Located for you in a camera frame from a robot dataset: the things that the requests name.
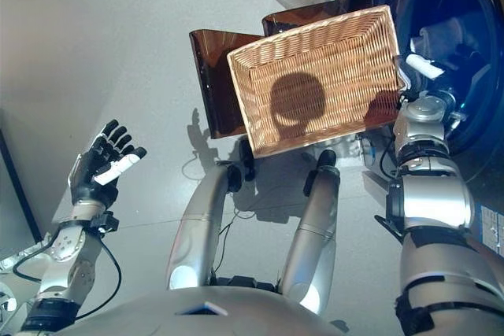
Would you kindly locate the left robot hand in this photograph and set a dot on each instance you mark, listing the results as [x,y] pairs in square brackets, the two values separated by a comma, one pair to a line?
[92,178]

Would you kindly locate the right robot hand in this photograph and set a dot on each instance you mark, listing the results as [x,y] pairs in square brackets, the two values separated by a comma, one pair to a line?
[421,72]

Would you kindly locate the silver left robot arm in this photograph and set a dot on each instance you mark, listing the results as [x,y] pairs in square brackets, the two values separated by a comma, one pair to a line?
[67,257]

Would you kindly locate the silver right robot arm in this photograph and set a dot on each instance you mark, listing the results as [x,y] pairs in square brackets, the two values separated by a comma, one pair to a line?
[433,210]

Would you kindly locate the grey front-loading washing machine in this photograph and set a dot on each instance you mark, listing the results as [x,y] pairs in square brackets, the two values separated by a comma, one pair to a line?
[453,37]

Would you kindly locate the woven wicker basket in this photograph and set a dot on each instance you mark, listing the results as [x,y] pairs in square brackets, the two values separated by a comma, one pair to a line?
[315,84]

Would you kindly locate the silver left robot leg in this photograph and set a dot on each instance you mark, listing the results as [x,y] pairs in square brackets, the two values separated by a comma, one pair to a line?
[201,226]

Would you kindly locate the silver robot leg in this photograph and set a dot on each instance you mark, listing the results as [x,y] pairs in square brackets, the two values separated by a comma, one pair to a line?
[315,233]
[201,226]

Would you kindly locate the black right robot foot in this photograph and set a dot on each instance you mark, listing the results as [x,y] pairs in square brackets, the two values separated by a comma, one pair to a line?
[327,159]

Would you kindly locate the black robot foot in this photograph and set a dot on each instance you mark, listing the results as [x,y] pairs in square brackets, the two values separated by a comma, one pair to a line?
[248,159]
[327,159]

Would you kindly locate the amber acrylic stool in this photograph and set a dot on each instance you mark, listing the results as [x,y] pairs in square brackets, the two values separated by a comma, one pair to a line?
[216,84]

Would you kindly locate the black left robot foot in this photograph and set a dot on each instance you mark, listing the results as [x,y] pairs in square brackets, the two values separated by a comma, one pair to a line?
[248,159]

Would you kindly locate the blue energy label sticker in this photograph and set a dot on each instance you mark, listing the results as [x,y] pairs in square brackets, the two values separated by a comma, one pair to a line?
[492,230]

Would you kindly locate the grey robot torso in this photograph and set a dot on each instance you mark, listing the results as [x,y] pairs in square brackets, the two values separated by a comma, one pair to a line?
[197,316]

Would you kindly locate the silver right robot leg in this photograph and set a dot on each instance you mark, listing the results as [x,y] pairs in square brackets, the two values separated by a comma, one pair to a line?
[315,233]

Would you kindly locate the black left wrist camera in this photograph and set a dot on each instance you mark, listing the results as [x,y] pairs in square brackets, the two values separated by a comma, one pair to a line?
[104,222]

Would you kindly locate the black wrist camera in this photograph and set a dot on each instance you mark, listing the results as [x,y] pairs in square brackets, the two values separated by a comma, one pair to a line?
[104,222]
[456,113]

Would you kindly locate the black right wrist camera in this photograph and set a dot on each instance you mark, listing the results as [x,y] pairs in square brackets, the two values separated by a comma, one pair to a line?
[456,113]

